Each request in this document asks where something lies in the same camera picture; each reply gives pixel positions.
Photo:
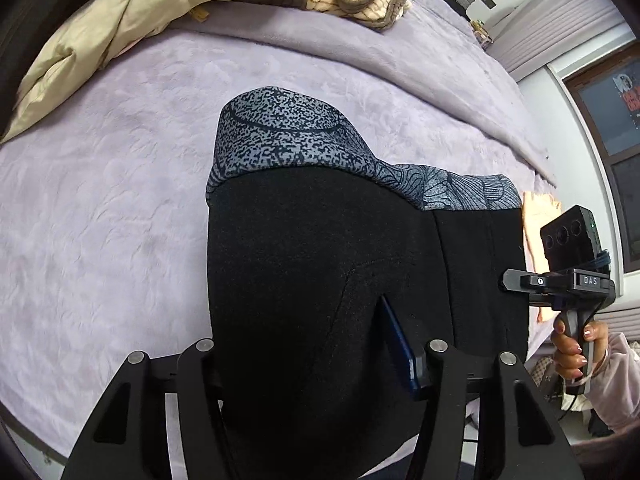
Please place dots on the person's right hand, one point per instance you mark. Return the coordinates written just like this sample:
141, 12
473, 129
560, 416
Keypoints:
570, 355

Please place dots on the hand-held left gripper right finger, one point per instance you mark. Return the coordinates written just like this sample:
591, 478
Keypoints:
406, 360

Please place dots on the grey pleated curtain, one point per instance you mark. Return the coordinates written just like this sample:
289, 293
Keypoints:
565, 25

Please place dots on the beige puffer jacket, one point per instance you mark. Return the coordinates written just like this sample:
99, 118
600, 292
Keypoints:
100, 35

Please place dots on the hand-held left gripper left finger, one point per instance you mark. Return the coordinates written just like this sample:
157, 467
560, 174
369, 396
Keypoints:
200, 376

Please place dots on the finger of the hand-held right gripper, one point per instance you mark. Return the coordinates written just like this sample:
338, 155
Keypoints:
515, 280

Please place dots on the dark framed window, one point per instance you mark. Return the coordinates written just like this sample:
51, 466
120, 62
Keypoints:
610, 120

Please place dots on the black pants grey patterned waistband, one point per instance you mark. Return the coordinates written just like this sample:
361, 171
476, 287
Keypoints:
300, 260

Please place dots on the orange cloth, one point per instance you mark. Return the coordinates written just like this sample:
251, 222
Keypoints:
537, 215

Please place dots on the person's right forearm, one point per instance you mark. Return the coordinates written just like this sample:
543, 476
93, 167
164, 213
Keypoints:
620, 385

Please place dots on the purple plush blanket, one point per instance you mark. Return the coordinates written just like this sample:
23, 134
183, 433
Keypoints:
125, 210

